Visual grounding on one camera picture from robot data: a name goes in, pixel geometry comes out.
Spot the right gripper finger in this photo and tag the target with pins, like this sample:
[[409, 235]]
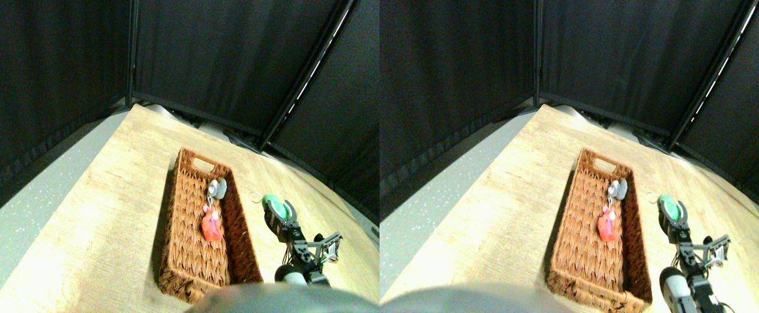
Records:
[[271, 223], [293, 214], [664, 225], [684, 214]]

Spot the green and yellow plush toy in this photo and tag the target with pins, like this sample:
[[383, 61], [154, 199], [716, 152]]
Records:
[[276, 205], [669, 207]]

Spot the red plush toy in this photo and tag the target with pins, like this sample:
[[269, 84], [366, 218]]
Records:
[[211, 227], [608, 228]]

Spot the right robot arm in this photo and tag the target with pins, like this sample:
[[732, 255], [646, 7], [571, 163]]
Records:
[[674, 287], [291, 276]]

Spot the grey mouse plush toy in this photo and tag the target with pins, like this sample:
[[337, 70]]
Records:
[[218, 189], [618, 189]]

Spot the brown wicker basket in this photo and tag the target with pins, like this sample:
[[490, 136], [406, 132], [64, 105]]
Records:
[[190, 228], [581, 228]]

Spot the black curtain stand foot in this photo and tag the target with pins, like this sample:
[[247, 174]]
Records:
[[242, 140], [650, 140]]

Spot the black curtain stand pole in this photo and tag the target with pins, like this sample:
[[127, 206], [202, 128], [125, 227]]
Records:
[[133, 52], [537, 52], [714, 65], [310, 65]]

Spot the black bracket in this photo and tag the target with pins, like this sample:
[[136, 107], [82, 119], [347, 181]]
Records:
[[330, 248]]

